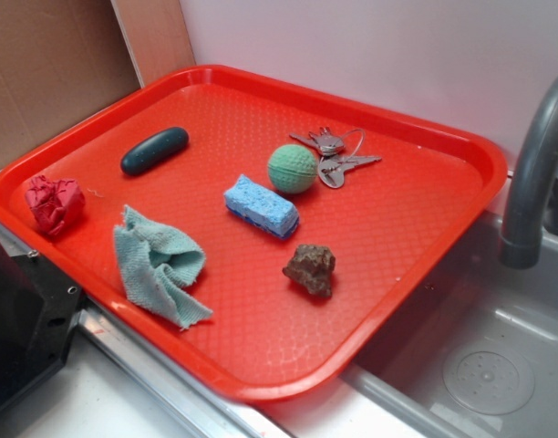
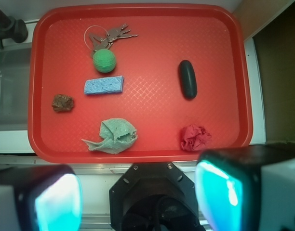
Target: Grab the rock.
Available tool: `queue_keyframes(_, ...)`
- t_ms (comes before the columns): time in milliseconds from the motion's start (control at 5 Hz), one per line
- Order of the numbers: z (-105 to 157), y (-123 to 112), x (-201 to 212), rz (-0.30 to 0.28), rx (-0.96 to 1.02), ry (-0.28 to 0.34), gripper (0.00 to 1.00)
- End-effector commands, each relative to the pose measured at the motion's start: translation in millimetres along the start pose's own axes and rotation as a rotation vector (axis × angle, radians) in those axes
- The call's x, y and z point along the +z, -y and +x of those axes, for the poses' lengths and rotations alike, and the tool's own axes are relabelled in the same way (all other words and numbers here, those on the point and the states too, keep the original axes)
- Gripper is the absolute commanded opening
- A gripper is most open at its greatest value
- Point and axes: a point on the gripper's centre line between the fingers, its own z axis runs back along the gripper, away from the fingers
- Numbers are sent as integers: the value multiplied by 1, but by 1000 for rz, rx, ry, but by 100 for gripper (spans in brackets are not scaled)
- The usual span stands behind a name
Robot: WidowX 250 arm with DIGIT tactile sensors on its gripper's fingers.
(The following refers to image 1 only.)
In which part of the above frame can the light teal cloth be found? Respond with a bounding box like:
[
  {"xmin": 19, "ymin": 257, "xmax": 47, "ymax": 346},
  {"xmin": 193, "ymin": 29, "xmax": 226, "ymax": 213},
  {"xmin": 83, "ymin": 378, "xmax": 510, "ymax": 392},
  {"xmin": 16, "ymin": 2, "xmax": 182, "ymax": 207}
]
[{"xmin": 113, "ymin": 205, "xmax": 212, "ymax": 329}]

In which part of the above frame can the crumpled red paper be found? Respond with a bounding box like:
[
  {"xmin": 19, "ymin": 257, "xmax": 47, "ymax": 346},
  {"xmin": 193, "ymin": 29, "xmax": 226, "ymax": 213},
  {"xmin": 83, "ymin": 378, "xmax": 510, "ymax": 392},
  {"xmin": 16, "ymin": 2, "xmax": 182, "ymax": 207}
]
[{"xmin": 25, "ymin": 175, "xmax": 86, "ymax": 236}]

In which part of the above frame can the silver key bunch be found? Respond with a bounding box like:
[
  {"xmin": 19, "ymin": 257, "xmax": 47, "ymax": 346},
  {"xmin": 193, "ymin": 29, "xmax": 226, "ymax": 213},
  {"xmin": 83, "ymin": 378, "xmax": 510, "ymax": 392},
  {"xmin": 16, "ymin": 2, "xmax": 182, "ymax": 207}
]
[{"xmin": 289, "ymin": 127, "xmax": 382, "ymax": 189}]

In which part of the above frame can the red plastic tray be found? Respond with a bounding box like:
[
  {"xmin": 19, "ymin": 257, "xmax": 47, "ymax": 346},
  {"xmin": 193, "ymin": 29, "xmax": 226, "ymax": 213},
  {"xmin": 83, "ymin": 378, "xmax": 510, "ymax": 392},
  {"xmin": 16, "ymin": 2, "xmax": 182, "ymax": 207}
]
[{"xmin": 0, "ymin": 66, "xmax": 507, "ymax": 403}]

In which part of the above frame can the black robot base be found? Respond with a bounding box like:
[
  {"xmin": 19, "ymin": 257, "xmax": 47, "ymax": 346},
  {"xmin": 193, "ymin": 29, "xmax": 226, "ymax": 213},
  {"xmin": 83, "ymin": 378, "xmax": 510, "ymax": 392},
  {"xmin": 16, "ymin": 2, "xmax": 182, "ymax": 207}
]
[{"xmin": 0, "ymin": 243, "xmax": 83, "ymax": 413}]

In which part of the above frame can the green golf ball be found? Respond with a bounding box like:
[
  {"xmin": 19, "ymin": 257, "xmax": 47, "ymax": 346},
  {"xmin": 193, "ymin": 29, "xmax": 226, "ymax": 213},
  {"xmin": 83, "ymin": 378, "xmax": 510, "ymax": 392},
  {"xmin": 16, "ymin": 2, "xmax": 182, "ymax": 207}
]
[{"xmin": 267, "ymin": 144, "xmax": 317, "ymax": 194}]

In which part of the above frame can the blue sponge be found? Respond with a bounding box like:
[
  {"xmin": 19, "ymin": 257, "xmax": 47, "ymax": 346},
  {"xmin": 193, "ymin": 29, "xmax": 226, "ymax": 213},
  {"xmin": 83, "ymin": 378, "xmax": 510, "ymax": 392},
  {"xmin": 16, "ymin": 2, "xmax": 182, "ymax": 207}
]
[{"xmin": 223, "ymin": 174, "xmax": 300, "ymax": 239}]

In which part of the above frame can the brown rock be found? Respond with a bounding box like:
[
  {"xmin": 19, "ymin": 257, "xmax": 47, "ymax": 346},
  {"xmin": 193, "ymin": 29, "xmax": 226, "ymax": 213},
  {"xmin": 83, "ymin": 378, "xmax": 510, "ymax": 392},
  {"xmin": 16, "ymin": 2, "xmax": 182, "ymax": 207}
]
[{"xmin": 282, "ymin": 244, "xmax": 336, "ymax": 298}]

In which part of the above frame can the brown cardboard panel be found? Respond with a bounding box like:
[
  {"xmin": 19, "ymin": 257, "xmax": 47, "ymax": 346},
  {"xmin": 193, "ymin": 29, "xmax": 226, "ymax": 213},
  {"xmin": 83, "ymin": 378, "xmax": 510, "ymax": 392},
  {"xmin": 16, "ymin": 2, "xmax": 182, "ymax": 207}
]
[{"xmin": 0, "ymin": 1, "xmax": 140, "ymax": 170}]

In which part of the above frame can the grey faucet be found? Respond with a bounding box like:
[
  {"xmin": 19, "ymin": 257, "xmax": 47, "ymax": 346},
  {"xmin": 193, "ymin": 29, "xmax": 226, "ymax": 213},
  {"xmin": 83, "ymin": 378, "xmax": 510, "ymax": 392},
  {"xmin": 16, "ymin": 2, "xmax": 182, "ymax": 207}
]
[{"xmin": 499, "ymin": 78, "xmax": 558, "ymax": 269}]

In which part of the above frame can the grey plastic sink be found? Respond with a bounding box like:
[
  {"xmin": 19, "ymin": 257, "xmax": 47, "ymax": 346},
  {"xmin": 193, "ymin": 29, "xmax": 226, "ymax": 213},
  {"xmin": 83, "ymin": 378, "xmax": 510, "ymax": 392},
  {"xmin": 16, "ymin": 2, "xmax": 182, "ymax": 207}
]
[{"xmin": 343, "ymin": 214, "xmax": 558, "ymax": 437}]

